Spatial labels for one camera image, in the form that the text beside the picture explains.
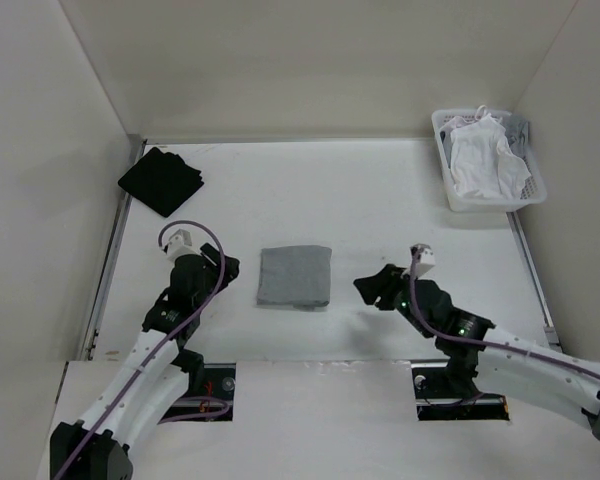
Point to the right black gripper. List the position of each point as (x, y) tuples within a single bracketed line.
[(371, 286)]

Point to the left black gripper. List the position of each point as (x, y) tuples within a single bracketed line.
[(215, 258)]

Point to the grey tank top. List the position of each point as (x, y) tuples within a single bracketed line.
[(296, 276)]

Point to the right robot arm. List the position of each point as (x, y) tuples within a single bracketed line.
[(485, 358)]

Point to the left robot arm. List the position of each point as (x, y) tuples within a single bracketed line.
[(160, 381)]

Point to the folded black tank top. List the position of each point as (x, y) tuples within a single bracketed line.
[(162, 181)]

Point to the white tank top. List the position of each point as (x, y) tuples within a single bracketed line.
[(481, 162)]

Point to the white plastic laundry basket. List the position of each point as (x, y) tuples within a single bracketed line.
[(534, 191)]

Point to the grey garment in basket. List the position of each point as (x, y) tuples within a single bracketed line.
[(517, 133)]

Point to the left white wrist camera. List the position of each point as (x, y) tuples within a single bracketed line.
[(179, 244)]

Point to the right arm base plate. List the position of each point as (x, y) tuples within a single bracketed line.
[(438, 398)]

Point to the metal table edge rail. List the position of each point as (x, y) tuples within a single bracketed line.
[(92, 318)]

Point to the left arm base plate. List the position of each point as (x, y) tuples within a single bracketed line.
[(209, 397)]

